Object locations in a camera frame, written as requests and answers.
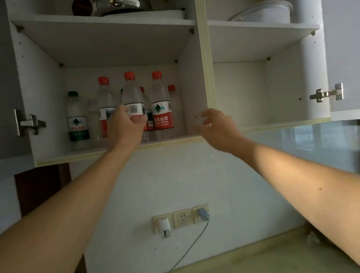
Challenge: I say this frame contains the person's right hand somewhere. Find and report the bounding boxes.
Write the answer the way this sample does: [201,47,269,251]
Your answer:
[193,105,251,156]

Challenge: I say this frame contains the person's left forearm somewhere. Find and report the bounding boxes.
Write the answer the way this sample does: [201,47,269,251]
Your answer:
[0,144,145,273]

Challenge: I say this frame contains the group of bottles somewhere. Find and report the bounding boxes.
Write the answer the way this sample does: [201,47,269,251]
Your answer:
[63,69,186,152]

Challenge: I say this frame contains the dark brown bowl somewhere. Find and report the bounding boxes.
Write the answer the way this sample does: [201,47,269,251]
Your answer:
[71,0,94,18]

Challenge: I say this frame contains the beige table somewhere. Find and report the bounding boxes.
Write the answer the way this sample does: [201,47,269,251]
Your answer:
[92,219,360,273]

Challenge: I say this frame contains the red-cap water bottle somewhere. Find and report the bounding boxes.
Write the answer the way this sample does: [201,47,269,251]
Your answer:
[119,70,149,145]

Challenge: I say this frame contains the white charger plug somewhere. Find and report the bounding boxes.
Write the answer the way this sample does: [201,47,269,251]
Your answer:
[157,218,173,239]

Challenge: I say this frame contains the clear bag of brown snacks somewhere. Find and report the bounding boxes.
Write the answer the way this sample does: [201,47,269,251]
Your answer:
[304,221,323,246]

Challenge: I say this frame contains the person's right forearm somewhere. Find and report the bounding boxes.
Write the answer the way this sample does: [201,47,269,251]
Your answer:
[230,131,360,273]

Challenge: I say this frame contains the person's left hand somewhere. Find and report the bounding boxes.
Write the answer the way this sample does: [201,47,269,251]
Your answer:
[103,102,150,154]

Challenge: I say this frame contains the beige wall outlet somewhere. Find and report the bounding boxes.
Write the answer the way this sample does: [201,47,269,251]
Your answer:
[191,203,211,225]
[151,213,172,235]
[173,208,192,230]

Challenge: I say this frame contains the white plastic basin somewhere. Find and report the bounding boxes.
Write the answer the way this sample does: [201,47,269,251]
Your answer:
[226,0,295,29]

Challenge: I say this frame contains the white wall cabinet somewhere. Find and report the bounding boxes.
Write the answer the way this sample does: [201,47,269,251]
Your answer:
[4,0,335,170]

